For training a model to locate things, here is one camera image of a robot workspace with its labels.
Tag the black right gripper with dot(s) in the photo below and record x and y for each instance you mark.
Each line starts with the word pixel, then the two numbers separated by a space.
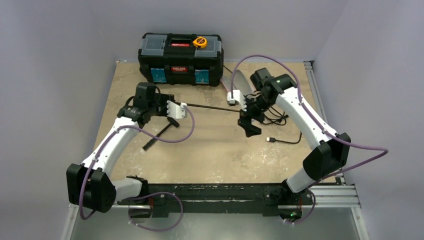
pixel 250 110

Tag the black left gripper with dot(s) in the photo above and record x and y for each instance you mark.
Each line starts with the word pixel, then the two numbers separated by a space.
pixel 162 108

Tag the purple umbrella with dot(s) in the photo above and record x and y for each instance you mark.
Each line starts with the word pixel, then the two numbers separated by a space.
pixel 212 107

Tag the pink umbrella case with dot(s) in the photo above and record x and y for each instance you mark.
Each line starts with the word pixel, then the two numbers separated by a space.
pixel 240 82

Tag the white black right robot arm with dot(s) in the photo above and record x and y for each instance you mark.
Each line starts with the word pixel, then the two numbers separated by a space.
pixel 328 151

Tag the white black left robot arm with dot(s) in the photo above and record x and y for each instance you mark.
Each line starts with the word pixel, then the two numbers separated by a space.
pixel 89 183

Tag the black plastic toolbox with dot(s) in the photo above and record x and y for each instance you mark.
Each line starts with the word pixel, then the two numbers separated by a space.
pixel 172 59

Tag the yellow tape measure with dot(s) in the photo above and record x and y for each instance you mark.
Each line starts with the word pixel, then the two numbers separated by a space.
pixel 200 42

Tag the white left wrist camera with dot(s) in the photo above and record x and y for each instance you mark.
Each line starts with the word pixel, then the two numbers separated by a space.
pixel 176 110

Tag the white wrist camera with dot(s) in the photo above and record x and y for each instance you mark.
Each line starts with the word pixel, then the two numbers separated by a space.
pixel 235 97
pixel 176 110

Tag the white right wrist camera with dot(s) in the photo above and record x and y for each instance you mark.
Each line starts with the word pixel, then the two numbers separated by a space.
pixel 235 97

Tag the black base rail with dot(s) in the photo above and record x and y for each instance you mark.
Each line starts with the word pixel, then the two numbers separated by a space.
pixel 267 199

